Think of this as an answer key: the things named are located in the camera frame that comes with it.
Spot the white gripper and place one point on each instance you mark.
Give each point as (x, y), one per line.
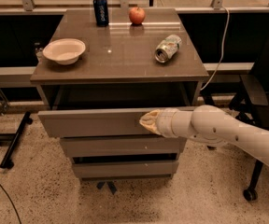
(166, 122)

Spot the grey top drawer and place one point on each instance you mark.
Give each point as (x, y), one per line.
(93, 122)

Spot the grey drawer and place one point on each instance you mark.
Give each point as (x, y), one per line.
(120, 145)
(93, 122)
(115, 170)

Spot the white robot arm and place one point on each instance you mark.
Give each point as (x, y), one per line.
(208, 124)

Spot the grey middle drawer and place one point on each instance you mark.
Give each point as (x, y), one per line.
(120, 145)

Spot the grey bottom drawer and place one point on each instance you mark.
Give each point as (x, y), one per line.
(115, 170)

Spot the grey drawer cabinet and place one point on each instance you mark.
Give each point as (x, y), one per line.
(118, 70)

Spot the green soda can lying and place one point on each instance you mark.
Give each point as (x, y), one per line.
(168, 48)

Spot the red apple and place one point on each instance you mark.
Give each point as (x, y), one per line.
(137, 15)

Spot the white bowl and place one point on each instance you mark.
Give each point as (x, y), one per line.
(64, 51)

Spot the black office chair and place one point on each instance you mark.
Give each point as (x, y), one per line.
(252, 104)

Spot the blue pepsi can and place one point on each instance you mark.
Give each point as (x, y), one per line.
(101, 12)

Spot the black table foot bar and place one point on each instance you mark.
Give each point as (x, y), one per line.
(7, 162)

